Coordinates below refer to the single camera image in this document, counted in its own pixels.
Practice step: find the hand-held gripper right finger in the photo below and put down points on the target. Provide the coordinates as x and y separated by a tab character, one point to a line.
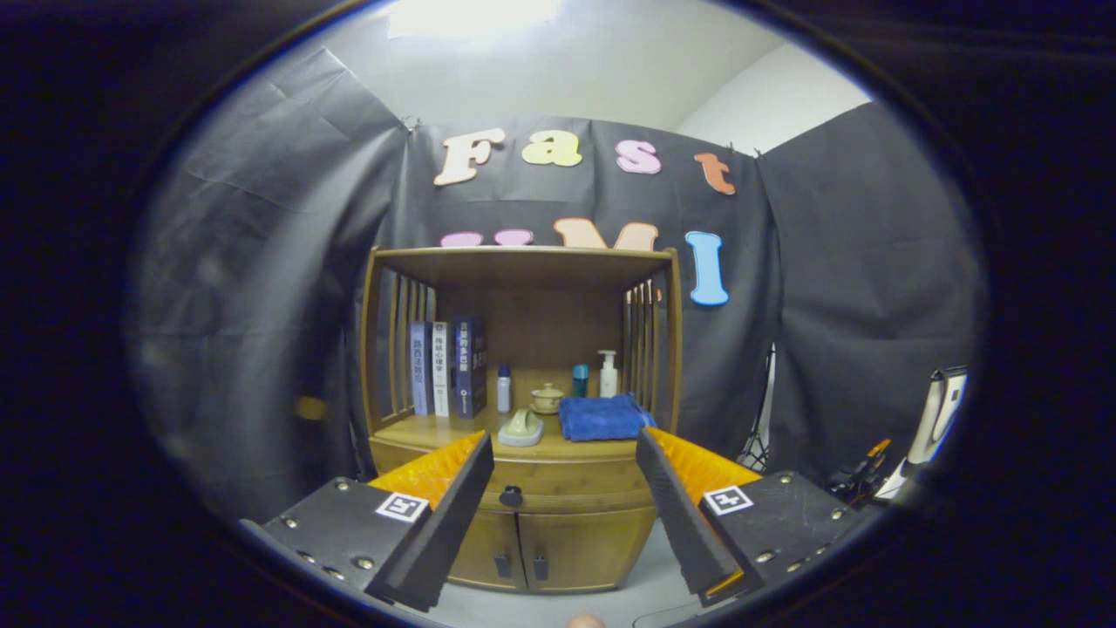
680	519

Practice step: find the beige lidded teacup with saucer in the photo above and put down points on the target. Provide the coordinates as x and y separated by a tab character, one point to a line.
547	399

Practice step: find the wooden countertop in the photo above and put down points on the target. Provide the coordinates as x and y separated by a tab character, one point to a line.
436	429

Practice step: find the wooden drawer with black knob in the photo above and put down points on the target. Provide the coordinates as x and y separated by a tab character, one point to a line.
558	478

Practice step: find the black light stand tripod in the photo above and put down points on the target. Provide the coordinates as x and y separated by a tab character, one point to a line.
763	436

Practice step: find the blue folded towel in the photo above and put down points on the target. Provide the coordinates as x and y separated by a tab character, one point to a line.
603	419

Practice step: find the black equipment with orange part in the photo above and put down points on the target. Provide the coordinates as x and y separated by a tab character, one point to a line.
859	480

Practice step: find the wooden cabinet door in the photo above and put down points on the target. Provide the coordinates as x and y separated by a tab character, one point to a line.
497	545
584	545

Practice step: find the pale green oval dish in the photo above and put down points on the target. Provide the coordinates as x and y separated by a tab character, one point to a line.
521	429

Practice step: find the light blue book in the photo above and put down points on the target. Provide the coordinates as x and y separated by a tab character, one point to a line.
421	371

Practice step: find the white pump bottle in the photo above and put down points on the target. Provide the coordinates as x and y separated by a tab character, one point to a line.
609	379

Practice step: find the wooden cabinet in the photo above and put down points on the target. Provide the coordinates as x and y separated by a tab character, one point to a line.
549	323

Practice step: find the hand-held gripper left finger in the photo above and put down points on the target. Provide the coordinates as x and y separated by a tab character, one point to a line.
449	523

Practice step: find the teal bottle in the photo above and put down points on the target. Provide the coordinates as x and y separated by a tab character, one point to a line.
580	382

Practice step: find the white device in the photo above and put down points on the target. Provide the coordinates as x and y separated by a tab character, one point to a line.
937	410

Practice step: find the white book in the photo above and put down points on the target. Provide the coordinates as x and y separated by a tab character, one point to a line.
441	371

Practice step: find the white bottle with blue cap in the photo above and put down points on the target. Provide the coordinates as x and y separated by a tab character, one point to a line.
504	392

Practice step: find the dark blue book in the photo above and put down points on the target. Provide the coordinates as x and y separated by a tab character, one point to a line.
469	366

